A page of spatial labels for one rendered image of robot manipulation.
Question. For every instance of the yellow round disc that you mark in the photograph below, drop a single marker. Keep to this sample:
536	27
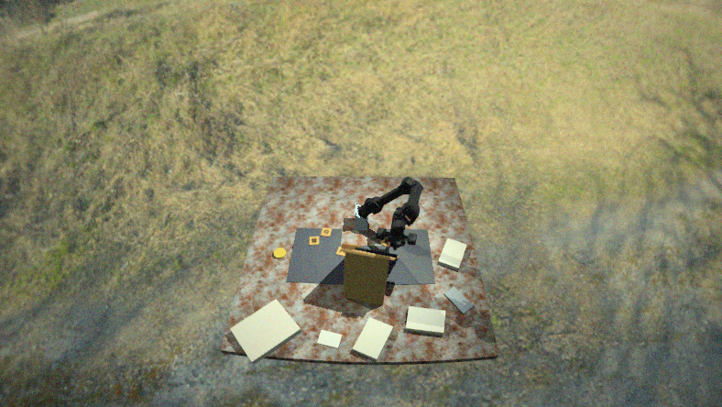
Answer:
280	253

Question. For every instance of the grey flat rectangular tile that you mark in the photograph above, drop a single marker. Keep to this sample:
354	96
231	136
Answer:
458	299

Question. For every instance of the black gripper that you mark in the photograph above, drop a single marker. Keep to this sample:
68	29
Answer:
382	232

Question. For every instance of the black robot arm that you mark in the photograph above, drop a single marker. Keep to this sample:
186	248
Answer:
410	209

